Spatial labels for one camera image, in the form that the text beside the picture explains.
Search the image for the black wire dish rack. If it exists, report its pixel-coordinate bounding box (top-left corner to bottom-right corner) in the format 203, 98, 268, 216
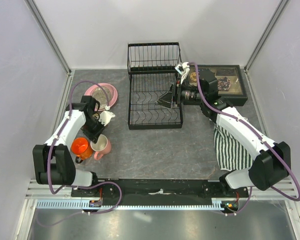
127, 42, 183, 130

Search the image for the orange mug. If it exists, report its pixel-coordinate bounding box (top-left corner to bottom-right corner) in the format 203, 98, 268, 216
70, 137, 93, 164

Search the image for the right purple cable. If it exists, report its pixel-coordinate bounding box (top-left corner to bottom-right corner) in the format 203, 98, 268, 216
187, 61, 300, 217

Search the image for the black compartment display box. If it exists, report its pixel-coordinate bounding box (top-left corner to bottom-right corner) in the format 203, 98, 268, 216
184, 64, 248, 107

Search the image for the dark floral fabric piece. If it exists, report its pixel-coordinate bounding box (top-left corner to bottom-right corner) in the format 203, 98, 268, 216
218, 77, 231, 92

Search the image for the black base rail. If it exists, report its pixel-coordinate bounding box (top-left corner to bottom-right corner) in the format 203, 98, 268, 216
71, 178, 249, 206

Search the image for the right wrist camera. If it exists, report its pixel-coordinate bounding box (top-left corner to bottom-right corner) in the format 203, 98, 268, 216
175, 62, 190, 84

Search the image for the pink plate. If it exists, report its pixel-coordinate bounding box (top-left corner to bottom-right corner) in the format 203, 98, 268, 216
84, 83, 118, 112

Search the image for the striped green white towel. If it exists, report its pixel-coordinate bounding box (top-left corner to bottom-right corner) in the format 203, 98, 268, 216
214, 123, 253, 171

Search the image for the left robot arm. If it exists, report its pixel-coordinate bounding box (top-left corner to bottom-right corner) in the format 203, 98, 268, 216
32, 95, 110, 197

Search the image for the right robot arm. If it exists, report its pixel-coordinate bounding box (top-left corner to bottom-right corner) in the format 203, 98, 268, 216
157, 69, 292, 197

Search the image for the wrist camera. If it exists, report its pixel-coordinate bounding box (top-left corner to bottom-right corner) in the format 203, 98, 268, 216
98, 106, 115, 126
175, 62, 190, 84

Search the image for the pink mug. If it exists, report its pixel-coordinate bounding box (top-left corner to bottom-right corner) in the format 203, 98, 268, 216
90, 134, 112, 161

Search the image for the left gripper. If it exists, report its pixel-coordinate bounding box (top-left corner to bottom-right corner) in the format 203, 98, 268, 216
82, 116, 107, 144

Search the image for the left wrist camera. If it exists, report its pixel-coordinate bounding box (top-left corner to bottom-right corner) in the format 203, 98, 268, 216
98, 106, 115, 126

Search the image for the grey glass plate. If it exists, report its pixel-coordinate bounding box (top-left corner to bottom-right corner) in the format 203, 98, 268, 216
92, 86, 114, 105

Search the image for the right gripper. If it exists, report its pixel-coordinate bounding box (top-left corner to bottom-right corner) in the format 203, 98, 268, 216
154, 77, 206, 110

